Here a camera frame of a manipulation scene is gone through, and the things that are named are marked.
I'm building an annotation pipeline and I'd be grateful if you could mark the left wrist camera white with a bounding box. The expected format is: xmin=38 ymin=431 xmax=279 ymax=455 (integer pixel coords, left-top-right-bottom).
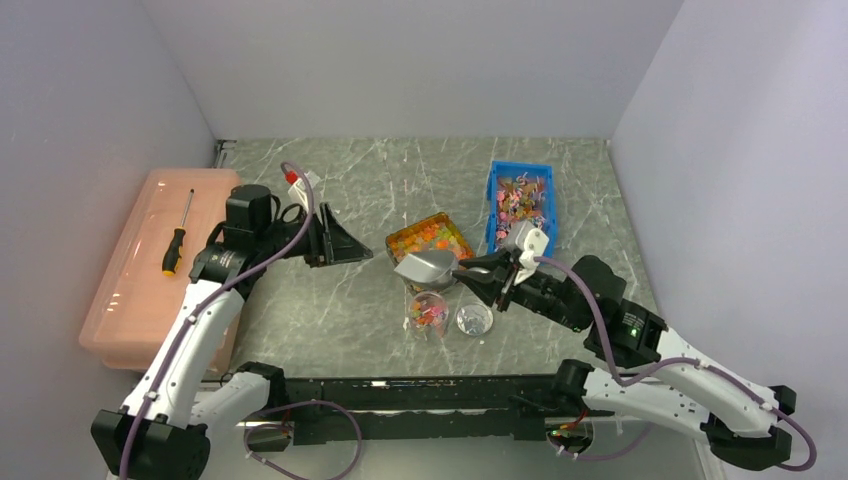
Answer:
xmin=285 ymin=170 xmax=321 ymax=211

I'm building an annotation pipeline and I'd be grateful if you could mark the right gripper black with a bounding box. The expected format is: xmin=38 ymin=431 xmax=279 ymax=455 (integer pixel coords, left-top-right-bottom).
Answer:
xmin=452 ymin=247 xmax=589 ymax=333

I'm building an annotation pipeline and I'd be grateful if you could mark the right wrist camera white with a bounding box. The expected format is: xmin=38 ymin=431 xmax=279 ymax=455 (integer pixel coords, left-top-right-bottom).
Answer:
xmin=502 ymin=220 xmax=550 ymax=274

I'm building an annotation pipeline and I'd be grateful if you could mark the pink plastic storage box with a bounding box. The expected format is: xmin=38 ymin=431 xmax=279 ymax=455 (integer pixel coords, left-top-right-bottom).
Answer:
xmin=79 ymin=168 xmax=242 ymax=372

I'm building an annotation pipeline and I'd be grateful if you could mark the metal scoop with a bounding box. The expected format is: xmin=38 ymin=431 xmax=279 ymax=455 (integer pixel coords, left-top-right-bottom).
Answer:
xmin=394 ymin=250 xmax=459 ymax=286

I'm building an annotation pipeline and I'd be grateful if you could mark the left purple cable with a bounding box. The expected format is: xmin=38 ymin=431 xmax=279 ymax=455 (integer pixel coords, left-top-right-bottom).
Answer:
xmin=117 ymin=160 xmax=316 ymax=480

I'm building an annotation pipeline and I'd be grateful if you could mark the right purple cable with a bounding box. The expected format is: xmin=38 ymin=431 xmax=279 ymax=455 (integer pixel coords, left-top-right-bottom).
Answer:
xmin=533 ymin=254 xmax=818 ymax=473

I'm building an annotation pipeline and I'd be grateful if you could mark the yellow black screwdriver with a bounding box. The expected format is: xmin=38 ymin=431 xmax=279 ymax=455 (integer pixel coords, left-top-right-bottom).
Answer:
xmin=161 ymin=189 xmax=195 ymax=276

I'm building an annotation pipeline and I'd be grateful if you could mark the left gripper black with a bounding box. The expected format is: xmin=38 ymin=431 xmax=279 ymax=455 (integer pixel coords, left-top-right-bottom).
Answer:
xmin=257 ymin=202 xmax=373 ymax=268

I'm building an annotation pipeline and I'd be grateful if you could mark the clear plastic cup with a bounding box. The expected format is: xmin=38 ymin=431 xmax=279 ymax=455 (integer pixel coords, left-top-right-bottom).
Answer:
xmin=404 ymin=291 xmax=450 ymax=339

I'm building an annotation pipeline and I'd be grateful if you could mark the purple cable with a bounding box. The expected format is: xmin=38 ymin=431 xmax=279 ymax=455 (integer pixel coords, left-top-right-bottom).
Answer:
xmin=533 ymin=254 xmax=818 ymax=473
xmin=117 ymin=160 xmax=316 ymax=480

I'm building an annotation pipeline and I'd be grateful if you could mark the clear round lid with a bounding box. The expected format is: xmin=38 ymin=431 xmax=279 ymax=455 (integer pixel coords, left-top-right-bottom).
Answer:
xmin=455 ymin=302 xmax=494 ymax=337

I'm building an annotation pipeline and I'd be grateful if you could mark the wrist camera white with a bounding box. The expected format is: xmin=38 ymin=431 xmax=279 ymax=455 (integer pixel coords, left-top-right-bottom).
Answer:
xmin=285 ymin=170 xmax=321 ymax=211
xmin=502 ymin=220 xmax=550 ymax=274

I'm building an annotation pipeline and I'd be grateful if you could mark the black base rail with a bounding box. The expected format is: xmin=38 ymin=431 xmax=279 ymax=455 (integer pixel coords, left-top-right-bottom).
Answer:
xmin=178 ymin=374 xmax=707 ymax=452

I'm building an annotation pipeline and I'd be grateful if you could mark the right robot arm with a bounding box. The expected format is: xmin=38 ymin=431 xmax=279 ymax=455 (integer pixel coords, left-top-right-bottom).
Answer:
xmin=452 ymin=250 xmax=816 ymax=471

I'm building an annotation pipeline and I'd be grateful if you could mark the blue bin of lollipops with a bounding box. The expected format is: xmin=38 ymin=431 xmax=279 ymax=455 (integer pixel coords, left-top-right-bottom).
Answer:
xmin=485 ymin=160 xmax=558 ymax=257

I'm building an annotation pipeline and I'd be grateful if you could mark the candy tin with gummies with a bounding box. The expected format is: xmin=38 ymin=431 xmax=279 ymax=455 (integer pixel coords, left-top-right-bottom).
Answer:
xmin=385 ymin=212 xmax=475 ymax=266

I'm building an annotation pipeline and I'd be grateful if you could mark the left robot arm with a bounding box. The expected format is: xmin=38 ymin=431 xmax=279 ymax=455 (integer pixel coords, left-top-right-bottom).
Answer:
xmin=91 ymin=184 xmax=373 ymax=479

